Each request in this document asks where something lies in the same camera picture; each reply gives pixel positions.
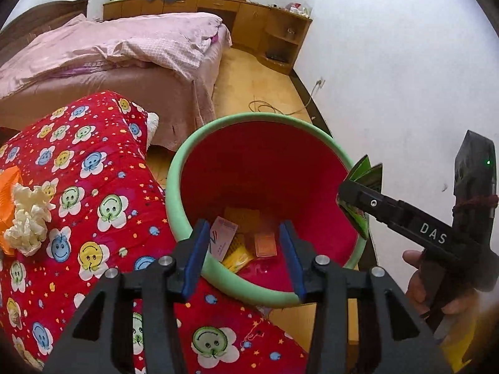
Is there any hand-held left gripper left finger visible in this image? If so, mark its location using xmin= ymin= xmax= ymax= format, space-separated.
xmin=43 ymin=219 xmax=211 ymax=374

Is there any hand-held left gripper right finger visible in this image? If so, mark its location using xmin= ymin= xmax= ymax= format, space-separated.
xmin=279 ymin=220 xmax=455 ymax=374

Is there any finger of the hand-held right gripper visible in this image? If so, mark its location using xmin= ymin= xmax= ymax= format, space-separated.
xmin=337 ymin=181 xmax=461 ymax=262

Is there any orange brown cardboard box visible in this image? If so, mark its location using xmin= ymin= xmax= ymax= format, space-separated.
xmin=255 ymin=233 xmax=279 ymax=258

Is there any white pink packet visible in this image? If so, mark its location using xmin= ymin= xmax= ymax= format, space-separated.
xmin=210 ymin=217 xmax=238 ymax=262

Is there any yellow ridged foam piece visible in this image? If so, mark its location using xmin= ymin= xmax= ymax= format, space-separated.
xmin=222 ymin=234 xmax=254 ymax=272

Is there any small yellow box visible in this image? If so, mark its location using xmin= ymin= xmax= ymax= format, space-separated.
xmin=224 ymin=207 xmax=260 ymax=236

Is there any green spiral patterned box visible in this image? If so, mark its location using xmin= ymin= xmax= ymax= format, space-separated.
xmin=336 ymin=155 xmax=385 ymax=238

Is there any red bin with green rim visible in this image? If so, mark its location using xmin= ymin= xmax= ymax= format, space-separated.
xmin=166 ymin=113 xmax=369 ymax=308

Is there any white tissue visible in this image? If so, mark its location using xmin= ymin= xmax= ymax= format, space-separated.
xmin=4 ymin=183 xmax=55 ymax=256

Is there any orange plastic bag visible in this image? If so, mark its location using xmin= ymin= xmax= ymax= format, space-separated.
xmin=0 ymin=165 xmax=24 ymax=256

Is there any person's right hand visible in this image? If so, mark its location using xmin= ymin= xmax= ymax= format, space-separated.
xmin=403 ymin=250 xmax=484 ymax=316

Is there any red smiley flower printed blanket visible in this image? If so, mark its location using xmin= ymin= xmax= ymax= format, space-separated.
xmin=0 ymin=90 xmax=308 ymax=374

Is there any white fluffy cloth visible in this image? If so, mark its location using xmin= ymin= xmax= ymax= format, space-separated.
xmin=146 ymin=112 xmax=160 ymax=149

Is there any bed with brown skirt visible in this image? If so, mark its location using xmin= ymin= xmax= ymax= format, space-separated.
xmin=0 ymin=12 xmax=233 ymax=152

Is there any pink duvet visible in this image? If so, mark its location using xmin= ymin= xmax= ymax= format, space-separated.
xmin=0 ymin=12 xmax=232 ymax=98

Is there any wooden desk cabinet unit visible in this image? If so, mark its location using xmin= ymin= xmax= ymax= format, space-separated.
xmin=102 ymin=0 xmax=313 ymax=75

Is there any dark wooden headboard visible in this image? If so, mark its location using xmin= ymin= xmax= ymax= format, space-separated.
xmin=0 ymin=0 xmax=90 ymax=43

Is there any floor power cable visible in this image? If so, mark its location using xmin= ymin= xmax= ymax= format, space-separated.
xmin=249 ymin=82 xmax=322 ymax=115

